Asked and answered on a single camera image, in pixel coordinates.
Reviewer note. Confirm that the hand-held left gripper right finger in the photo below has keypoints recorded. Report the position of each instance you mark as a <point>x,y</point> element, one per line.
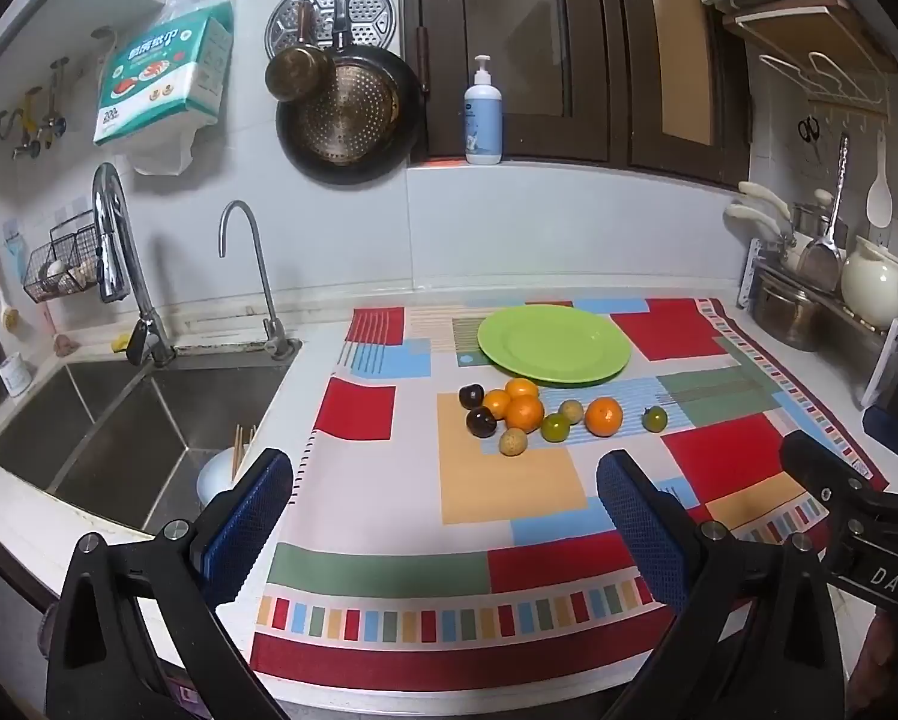
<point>636,517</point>

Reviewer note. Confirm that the dark plum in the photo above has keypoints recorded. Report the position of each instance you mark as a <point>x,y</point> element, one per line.
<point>471,395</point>
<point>481,421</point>

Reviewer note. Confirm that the yellow hanging peeler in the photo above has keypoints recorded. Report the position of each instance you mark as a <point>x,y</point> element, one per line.
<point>23,120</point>

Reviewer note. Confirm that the white rice paddle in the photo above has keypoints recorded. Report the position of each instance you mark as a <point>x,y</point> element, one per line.
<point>879,199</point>

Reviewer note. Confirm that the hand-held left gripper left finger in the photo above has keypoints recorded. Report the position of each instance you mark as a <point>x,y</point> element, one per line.
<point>246,532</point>

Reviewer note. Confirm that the thin gooseneck faucet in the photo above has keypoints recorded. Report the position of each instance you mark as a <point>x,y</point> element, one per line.
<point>263,277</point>

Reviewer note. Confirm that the wooden cutting board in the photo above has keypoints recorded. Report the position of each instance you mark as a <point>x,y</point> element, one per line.
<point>817,26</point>

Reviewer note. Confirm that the golden perforated colander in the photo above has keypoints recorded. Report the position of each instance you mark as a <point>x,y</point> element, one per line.
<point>359,116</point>

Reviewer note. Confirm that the teal paper pack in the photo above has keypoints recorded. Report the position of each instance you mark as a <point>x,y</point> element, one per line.
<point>160,75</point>

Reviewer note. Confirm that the small orange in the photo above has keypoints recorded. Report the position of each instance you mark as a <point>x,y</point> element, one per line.
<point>495,403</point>
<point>522,387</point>

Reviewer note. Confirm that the metal steamer rack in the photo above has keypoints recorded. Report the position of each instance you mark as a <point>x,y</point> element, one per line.
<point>370,7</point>

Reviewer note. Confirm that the brass ladle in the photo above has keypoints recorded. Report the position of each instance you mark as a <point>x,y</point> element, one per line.
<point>297,75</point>

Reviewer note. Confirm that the hanging metal spoon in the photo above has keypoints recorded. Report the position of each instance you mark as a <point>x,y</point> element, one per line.
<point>56,101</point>

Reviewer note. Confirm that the large steel pot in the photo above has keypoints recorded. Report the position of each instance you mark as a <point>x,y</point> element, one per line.
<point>787,315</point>

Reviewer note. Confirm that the white cup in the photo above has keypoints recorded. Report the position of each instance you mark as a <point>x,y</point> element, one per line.
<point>15,375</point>

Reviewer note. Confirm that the metal skimmer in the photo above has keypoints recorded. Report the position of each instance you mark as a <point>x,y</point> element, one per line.
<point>820,262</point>

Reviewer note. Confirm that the white ceramic jar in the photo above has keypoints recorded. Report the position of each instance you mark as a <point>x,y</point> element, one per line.
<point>873,285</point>

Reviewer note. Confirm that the green tangerine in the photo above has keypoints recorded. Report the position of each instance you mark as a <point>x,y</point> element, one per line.
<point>654,418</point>
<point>555,428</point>

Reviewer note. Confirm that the dark wooden window frame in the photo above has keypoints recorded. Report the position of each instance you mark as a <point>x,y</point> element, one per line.
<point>614,52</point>

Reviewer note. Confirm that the yellow sponge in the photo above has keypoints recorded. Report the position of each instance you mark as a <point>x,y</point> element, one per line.
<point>120,345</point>

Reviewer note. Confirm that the black frying pan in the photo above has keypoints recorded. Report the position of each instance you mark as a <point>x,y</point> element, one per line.
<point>299,142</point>

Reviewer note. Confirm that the steel kitchen sink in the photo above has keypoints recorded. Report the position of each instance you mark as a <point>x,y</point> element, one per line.
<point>119,435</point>

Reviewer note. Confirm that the tan longan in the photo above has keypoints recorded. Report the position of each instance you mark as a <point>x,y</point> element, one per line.
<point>571,411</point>
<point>513,442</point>

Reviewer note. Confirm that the green plate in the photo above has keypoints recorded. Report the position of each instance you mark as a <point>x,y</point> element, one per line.
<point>554,345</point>

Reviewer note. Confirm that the white bowl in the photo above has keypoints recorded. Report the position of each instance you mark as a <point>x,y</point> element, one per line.
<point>216,476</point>

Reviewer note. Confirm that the wooden chopsticks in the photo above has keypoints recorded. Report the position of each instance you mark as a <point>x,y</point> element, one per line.
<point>243,450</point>

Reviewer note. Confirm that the black scissors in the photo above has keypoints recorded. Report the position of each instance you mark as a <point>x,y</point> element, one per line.
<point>809,133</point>

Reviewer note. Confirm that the person's right hand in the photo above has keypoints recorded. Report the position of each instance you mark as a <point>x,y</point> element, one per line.
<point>880,660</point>

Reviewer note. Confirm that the large chrome faucet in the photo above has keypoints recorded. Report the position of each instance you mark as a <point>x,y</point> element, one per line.
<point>111,240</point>

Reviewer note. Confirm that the white pump soap bottle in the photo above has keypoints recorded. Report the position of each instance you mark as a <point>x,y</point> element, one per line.
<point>483,116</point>

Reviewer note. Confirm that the colourful patchwork tablecloth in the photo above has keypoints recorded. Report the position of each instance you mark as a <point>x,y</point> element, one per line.
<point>389,502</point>

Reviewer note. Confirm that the metal dish rack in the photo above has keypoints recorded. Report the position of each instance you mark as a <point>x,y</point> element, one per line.
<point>862,345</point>

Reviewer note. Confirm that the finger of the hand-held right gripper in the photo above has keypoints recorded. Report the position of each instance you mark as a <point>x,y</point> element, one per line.
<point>824,469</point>

